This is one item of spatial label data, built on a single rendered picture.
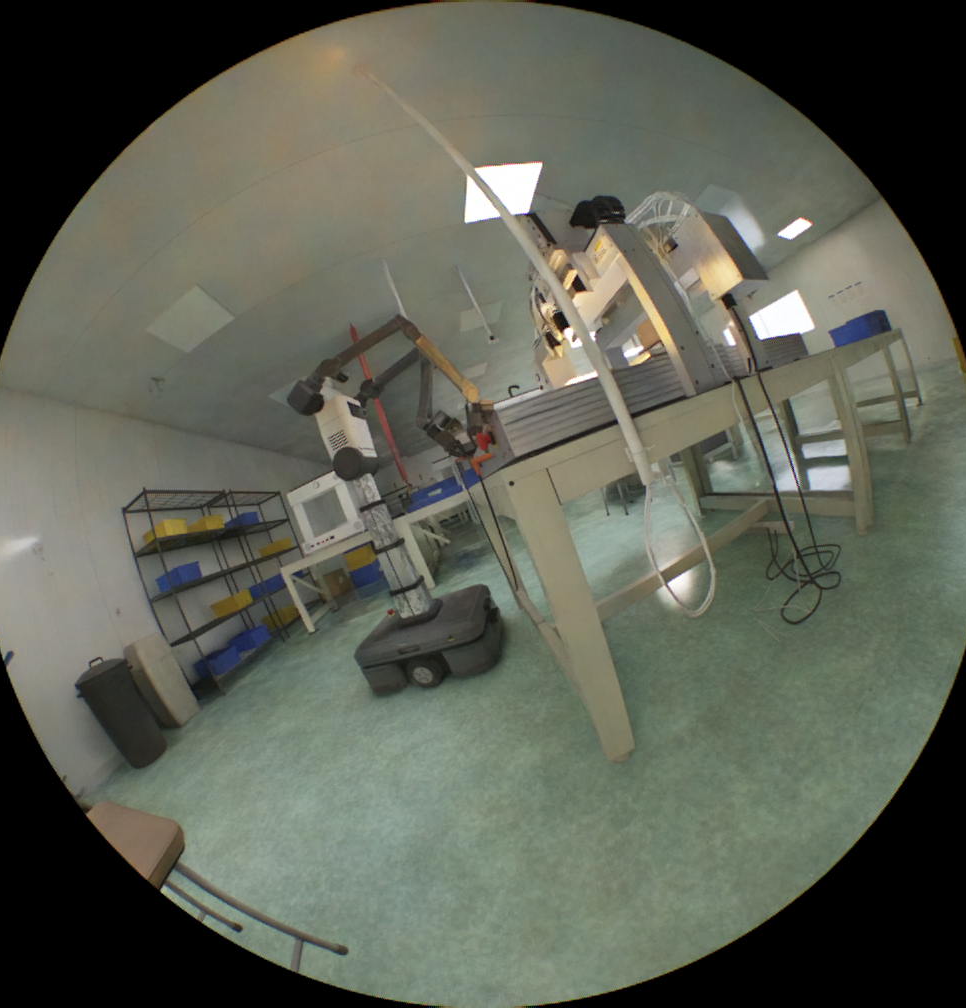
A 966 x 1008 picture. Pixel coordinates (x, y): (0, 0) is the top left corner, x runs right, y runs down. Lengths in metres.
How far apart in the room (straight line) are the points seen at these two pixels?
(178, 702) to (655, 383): 3.16
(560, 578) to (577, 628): 0.10
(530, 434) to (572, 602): 0.31
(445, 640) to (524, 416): 1.00
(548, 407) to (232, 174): 2.12
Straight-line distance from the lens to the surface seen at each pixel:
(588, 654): 0.65
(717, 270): 1.04
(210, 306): 2.95
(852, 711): 0.96
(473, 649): 1.36
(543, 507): 0.54
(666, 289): 0.86
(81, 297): 2.82
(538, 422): 0.61
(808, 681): 1.02
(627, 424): 0.59
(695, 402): 0.74
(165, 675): 2.90
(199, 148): 2.21
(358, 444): 1.51
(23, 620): 2.93
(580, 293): 0.88
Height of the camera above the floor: 0.74
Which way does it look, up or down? 3 degrees down
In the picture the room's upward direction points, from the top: 22 degrees counter-clockwise
